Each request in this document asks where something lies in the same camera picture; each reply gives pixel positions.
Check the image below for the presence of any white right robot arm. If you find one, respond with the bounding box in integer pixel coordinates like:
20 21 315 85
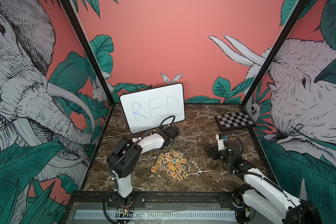
204 139 322 224

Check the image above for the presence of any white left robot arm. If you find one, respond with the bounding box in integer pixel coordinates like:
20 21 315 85
106 126 179 198

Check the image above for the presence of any pile of wooden letter blocks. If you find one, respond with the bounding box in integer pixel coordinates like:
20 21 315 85
153 149 190 181

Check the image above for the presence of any black white checkerboard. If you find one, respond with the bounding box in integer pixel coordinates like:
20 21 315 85
214 112 255 131

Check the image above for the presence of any whiteboard with RED writing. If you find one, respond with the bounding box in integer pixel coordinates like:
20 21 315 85
119 83 186 134

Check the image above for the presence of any black front mounting rail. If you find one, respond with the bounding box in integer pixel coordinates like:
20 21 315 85
68 191 236 209

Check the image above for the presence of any white slotted cable duct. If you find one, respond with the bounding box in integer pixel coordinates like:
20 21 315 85
72 209 237 222

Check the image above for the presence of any black right frame post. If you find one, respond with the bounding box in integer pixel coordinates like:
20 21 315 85
240 0 309 108

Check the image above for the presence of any black frame post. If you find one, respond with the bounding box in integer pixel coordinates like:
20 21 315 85
59 0 116 107
240 0 309 108

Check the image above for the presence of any black left frame post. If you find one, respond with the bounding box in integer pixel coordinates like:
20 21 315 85
59 0 116 107

